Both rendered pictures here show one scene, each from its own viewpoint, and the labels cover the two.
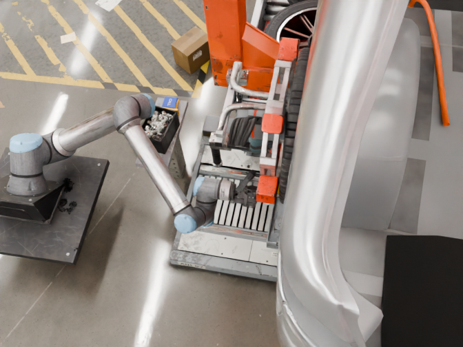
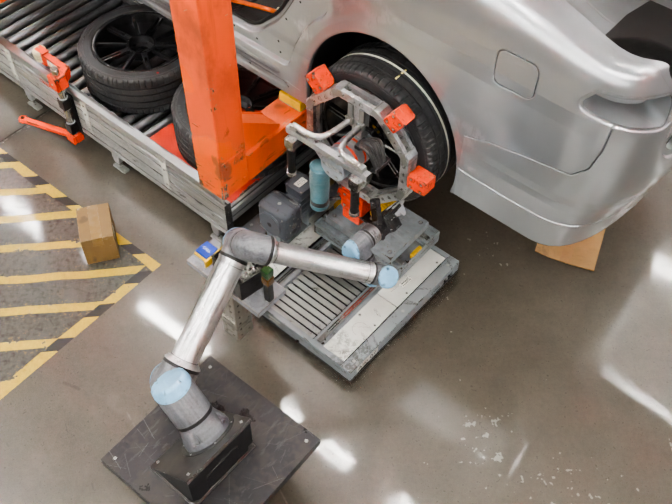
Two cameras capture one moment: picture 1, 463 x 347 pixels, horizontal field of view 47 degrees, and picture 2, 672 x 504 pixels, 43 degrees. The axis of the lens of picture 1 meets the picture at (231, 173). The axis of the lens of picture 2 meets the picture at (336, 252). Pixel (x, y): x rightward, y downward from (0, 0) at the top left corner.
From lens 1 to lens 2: 230 cm
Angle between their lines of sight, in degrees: 37
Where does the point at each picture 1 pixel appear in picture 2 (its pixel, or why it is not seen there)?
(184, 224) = (390, 276)
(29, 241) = (261, 476)
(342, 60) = not seen: outside the picture
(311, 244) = (618, 60)
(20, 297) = not seen: outside the picture
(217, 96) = (173, 248)
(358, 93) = not seen: outside the picture
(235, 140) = (378, 161)
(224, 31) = (230, 123)
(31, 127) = (42, 458)
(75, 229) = (279, 422)
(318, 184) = (582, 35)
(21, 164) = (196, 404)
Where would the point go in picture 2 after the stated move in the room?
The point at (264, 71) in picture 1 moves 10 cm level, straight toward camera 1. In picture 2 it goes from (263, 143) to (282, 151)
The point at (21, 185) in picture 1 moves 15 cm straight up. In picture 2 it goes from (214, 424) to (210, 404)
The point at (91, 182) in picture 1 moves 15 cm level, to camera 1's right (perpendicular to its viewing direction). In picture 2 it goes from (229, 383) to (246, 354)
